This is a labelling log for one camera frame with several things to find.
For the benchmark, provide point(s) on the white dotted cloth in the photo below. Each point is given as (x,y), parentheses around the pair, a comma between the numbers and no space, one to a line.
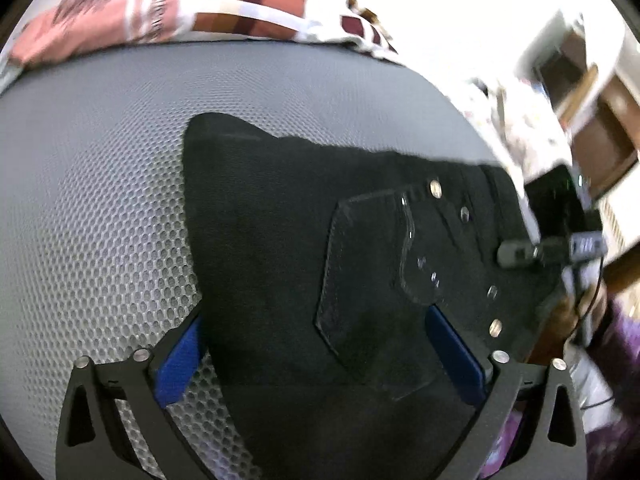
(530,125)

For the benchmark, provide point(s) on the black pants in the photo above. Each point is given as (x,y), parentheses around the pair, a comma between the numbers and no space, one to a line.
(280,270)

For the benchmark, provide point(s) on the wooden shelf unit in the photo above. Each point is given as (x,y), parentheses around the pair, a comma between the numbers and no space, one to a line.
(595,110)

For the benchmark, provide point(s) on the person's purple clothing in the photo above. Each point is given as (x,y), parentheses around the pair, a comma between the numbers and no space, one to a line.
(610,440)

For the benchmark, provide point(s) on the person's right forearm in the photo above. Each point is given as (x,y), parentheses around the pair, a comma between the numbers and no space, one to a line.
(567,317)

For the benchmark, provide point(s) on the grey honeycomb mat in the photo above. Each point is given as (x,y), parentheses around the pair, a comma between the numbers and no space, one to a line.
(100,200)

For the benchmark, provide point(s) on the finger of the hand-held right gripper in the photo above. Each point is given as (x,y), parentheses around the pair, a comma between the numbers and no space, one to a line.
(450,205)
(480,305)

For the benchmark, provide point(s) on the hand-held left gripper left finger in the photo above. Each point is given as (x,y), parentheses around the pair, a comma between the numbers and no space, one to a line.
(175,365)

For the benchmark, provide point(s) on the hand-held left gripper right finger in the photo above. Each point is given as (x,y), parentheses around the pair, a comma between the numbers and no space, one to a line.
(457,360)

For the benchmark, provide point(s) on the white brown checkered cloth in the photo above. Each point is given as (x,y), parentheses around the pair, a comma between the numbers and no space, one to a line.
(260,5)

